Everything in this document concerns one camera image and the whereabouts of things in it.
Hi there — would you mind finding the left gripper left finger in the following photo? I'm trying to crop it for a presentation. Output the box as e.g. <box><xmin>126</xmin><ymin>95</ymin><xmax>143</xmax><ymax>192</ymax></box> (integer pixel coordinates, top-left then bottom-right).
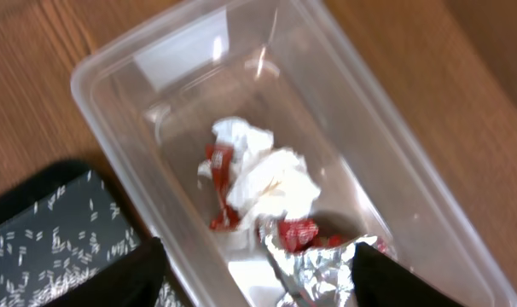
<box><xmin>46</xmin><ymin>237</ymin><xmax>167</xmax><ymax>307</ymax></box>

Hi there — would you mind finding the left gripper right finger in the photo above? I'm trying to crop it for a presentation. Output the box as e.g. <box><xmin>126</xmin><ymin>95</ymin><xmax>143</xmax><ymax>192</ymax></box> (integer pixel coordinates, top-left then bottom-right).
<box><xmin>351</xmin><ymin>243</ymin><xmax>462</xmax><ymax>307</ymax></box>

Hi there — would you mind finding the aluminium foil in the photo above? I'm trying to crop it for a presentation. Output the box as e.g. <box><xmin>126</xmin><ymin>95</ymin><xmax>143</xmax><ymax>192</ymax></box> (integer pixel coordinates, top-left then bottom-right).
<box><xmin>257</xmin><ymin>217</ymin><xmax>394</xmax><ymax>307</ymax></box>

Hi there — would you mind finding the white rice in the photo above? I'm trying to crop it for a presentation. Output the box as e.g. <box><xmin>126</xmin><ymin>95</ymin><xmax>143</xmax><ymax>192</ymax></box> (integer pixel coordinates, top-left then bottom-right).
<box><xmin>0</xmin><ymin>170</ymin><xmax>183</xmax><ymax>307</ymax></box>

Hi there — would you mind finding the white tissue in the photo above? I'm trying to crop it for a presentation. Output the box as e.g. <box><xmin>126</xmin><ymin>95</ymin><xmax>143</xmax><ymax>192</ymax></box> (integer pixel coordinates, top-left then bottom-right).
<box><xmin>197</xmin><ymin>117</ymin><xmax>321</xmax><ymax>231</ymax></box>

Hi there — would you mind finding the red candy wrapper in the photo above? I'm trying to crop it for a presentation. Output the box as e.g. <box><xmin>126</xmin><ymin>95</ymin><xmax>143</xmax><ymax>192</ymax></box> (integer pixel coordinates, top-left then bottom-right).
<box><xmin>206</xmin><ymin>143</ymin><xmax>240</xmax><ymax>231</ymax></box>

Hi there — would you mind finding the black waste tray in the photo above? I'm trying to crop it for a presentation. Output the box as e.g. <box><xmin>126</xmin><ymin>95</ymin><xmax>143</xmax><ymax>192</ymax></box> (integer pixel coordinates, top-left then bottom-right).
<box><xmin>0</xmin><ymin>160</ymin><xmax>189</xmax><ymax>307</ymax></box>

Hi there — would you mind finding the clear plastic bin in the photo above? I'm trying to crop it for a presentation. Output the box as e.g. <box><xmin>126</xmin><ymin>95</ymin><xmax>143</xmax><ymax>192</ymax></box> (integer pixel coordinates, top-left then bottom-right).
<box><xmin>71</xmin><ymin>1</ymin><xmax>517</xmax><ymax>306</ymax></box>

